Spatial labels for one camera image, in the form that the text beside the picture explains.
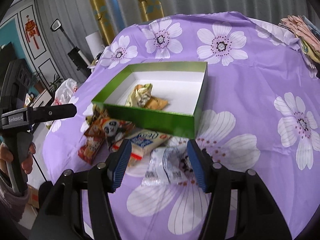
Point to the grey curtain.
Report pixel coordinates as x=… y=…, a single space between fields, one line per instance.
x=78 y=20

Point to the purple floral tablecloth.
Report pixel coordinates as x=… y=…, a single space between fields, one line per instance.
x=261 y=109

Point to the white clear snack packet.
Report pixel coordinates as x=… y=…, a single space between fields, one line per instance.
x=169 y=165

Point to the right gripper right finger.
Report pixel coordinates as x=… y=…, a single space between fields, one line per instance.
x=258 y=216

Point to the yellow blue curtain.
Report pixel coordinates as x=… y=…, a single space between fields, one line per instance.
x=112 y=16

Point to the orange snack packet in box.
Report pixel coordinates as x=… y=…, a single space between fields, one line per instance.
x=156 y=103

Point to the potted plant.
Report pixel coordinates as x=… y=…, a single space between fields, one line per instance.
x=55 y=84

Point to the orange red snack packet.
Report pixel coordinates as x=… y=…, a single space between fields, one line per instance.
x=89 y=150

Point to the white red plastic bag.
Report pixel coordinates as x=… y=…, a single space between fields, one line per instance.
x=63 y=95

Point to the white blue cracker packet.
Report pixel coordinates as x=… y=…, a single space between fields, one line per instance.
x=143 y=142

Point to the light green snack packet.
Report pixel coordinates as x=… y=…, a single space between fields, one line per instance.
x=139 y=96

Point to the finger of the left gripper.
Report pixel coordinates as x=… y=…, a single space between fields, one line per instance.
x=50 y=113

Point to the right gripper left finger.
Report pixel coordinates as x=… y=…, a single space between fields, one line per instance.
x=61 y=217

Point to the folded pink patterned cloth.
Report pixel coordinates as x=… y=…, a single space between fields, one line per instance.
x=306 y=31

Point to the green cardboard box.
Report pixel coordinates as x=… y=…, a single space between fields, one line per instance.
x=165 y=97

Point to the red Chinese knot decoration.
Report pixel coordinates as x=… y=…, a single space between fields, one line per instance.
x=31 y=31

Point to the white TV cabinet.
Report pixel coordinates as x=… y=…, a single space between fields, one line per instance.
x=42 y=99

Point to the red panda snack packet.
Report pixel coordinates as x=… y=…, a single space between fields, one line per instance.
x=112 y=130

